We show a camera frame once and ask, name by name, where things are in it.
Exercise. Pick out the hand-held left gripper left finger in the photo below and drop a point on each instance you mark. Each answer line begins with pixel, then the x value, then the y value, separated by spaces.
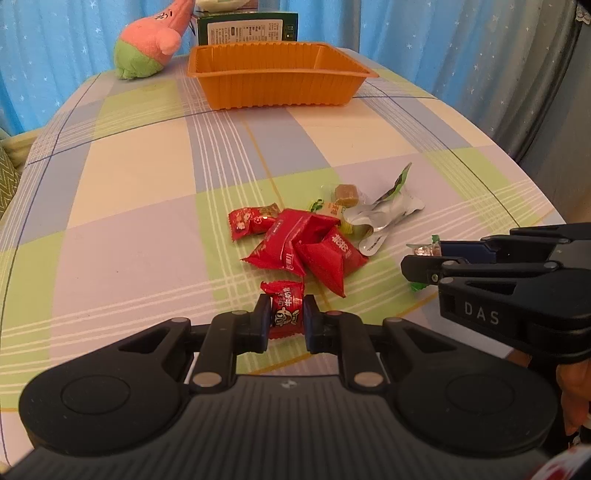
pixel 263 321

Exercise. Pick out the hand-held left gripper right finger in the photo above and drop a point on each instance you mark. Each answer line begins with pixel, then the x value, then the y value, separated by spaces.
pixel 311 325

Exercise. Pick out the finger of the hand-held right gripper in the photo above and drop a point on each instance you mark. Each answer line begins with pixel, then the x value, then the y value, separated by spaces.
pixel 466 250
pixel 429 267

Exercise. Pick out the red candy with cartoon print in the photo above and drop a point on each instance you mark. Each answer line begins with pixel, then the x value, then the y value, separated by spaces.
pixel 285 307

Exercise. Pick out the silver foil packet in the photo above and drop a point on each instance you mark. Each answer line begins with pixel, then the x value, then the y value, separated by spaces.
pixel 383 212
pixel 373 244

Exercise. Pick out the red pillow snack packet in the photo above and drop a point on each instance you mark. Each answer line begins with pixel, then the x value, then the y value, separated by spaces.
pixel 334 261

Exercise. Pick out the large red snack packet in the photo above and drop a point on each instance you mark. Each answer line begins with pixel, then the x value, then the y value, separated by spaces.
pixel 284 240

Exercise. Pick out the green silver snack packet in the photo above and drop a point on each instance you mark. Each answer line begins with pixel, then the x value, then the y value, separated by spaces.
pixel 398 182

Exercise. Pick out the small red candy packet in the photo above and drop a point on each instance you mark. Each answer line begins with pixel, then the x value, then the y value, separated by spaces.
pixel 247 220

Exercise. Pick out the brown candy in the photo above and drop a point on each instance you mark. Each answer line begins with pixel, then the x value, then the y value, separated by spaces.
pixel 346 194

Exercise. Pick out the yellow green candy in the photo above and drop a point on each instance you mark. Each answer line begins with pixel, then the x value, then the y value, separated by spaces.
pixel 325 207

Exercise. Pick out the orange plastic tray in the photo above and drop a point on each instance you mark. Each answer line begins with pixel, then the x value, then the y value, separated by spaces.
pixel 277 87

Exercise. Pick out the person's right hand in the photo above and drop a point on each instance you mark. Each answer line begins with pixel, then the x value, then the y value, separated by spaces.
pixel 575 397

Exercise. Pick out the red white patterned clothing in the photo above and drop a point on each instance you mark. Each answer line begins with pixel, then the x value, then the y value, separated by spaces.
pixel 563 466

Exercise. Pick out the grey curtain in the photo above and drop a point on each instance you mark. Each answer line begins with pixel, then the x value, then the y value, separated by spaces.
pixel 554 92

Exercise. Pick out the checked tablecloth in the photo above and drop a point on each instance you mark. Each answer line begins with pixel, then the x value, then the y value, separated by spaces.
pixel 138 184

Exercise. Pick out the blue star curtain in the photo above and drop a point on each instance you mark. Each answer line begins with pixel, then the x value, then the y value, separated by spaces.
pixel 438 46

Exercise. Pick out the green chevron cushion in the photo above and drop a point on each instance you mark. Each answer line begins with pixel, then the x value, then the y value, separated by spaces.
pixel 5 184

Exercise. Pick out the green cardboard box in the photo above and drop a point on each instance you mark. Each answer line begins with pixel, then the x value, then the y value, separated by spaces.
pixel 244 30

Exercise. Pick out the pink green plush toy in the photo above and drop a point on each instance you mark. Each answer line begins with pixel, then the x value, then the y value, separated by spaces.
pixel 147 41

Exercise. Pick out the light green sofa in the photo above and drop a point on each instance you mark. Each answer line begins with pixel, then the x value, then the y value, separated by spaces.
pixel 18 143

